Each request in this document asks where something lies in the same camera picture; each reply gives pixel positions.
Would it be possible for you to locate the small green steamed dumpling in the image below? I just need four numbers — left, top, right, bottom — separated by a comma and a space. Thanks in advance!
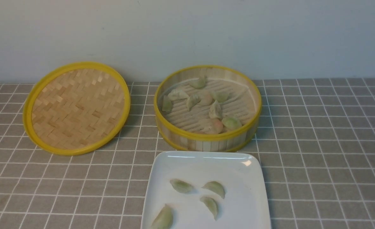
200, 197, 219, 220

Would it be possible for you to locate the pale green steamed dumpling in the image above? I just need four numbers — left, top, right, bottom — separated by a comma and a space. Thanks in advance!
151, 204, 174, 229

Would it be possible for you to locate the green dumpling on plate left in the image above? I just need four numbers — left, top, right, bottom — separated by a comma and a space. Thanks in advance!
169, 179, 194, 194

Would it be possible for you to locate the green dumpling on plate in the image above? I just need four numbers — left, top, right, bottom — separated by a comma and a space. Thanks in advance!
169, 179, 194, 194
202, 181, 226, 199

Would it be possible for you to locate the white square plate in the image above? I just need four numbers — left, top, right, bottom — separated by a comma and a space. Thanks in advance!
141, 151, 271, 229

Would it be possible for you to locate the green dumpling on plate right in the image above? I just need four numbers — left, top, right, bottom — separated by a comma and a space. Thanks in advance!
202, 181, 226, 199

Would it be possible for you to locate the pale green dumpling steamer centre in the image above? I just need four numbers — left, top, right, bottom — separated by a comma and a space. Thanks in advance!
186, 93, 201, 111

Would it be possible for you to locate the bamboo steamer basket yellow rim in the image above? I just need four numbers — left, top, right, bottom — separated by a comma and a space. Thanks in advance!
154, 65, 263, 152

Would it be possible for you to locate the white dumpling steamer left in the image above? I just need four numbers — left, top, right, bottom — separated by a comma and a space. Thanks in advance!
167, 88, 189, 101

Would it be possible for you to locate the green dumpling steamer far left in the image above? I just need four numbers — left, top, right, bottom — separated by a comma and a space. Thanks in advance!
161, 95, 173, 113

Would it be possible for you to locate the pinkish dumpling steamer centre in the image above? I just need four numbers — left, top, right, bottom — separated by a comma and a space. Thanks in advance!
198, 90, 213, 106

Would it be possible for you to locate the white green dumpling steamer middle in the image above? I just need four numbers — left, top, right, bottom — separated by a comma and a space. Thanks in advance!
208, 100, 222, 119

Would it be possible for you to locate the pink dumpling steamer front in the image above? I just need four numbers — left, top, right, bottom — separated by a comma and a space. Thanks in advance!
202, 119, 224, 135

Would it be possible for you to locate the green dumpling top of steamer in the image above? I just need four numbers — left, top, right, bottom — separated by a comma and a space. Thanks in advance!
188, 76, 207, 89

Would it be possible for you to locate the green dumpling steamer upper right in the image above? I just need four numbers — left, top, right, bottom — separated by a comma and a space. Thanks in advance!
210, 91, 230, 103

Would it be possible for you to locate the bright green dumpling steamer right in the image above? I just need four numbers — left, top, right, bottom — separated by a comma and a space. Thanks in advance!
222, 115, 242, 131

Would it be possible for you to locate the woven bamboo steamer lid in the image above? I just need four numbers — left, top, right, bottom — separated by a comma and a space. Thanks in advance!
22, 61, 131, 156

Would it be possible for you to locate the grey checked tablecloth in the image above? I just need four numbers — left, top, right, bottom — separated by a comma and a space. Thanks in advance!
0, 78, 375, 229

